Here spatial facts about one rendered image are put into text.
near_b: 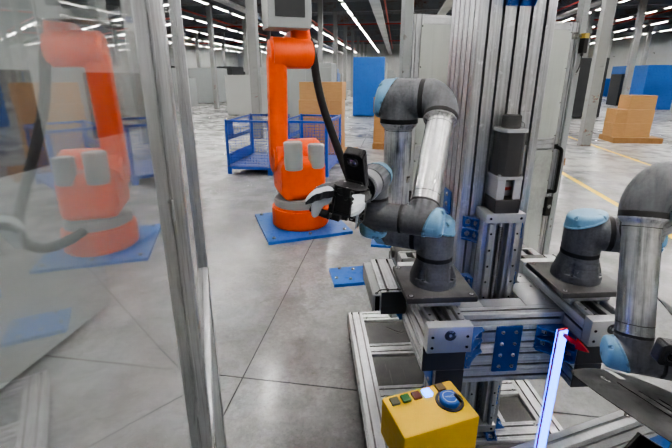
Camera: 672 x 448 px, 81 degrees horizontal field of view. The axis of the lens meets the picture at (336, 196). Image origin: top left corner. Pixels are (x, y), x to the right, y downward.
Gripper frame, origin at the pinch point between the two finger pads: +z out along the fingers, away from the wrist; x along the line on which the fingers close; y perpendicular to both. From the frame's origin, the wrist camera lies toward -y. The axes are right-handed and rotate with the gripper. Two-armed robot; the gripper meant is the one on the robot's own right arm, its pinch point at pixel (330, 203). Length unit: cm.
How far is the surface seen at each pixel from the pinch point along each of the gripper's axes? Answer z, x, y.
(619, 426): -32, -71, 50
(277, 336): -132, 75, 158
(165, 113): 24.2, 16.0, -16.4
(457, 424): 3.2, -32.0, 34.9
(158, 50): 24.2, 17.0, -24.3
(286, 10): -305, 185, -60
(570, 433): -25, -60, 52
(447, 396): -1.4, -29.3, 33.8
